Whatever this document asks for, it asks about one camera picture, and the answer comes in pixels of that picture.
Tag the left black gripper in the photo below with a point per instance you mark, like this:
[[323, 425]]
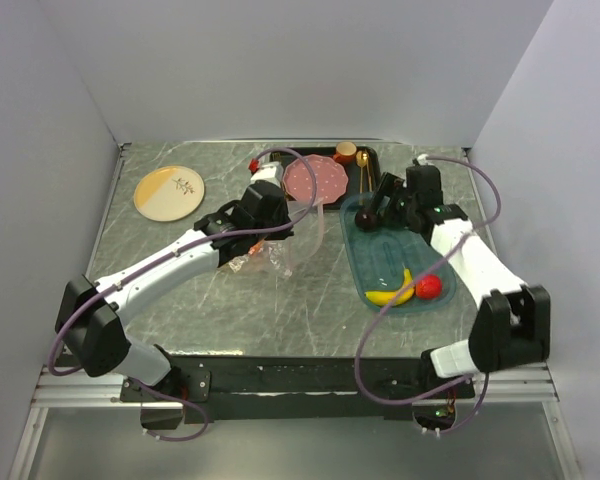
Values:
[[283, 213]]

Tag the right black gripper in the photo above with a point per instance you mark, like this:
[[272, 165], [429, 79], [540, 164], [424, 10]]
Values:
[[392, 187]]

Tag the clear zip top bag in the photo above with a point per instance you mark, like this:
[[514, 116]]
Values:
[[283, 258]]

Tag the dark purple passion fruit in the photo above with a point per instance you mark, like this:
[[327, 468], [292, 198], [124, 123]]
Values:
[[366, 221]]

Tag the orange fruit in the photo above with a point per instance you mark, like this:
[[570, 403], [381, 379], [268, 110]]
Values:
[[256, 248]]

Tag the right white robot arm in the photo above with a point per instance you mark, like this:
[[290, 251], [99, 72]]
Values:
[[513, 321]]

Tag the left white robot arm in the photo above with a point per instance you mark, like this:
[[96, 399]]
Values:
[[93, 315]]

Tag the black serving tray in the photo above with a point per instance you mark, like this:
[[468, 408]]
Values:
[[352, 169]]

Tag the blue transparent plastic tray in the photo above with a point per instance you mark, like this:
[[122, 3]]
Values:
[[379, 258]]

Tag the gold chopsticks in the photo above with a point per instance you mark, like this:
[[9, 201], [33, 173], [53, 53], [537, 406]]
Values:
[[369, 172]]

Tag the gold spoon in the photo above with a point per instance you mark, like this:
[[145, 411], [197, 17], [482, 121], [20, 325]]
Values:
[[363, 185]]

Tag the pink dotted plate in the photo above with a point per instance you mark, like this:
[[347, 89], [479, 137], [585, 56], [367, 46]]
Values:
[[331, 180]]

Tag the red cracked fruit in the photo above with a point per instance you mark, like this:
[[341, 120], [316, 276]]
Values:
[[429, 287]]

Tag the orange cup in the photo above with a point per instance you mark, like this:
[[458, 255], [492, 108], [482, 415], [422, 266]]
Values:
[[345, 152]]

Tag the yellow white floral plate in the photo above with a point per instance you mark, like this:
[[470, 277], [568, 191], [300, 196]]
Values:
[[169, 193]]

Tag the yellow banana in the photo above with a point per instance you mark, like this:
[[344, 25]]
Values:
[[398, 297]]

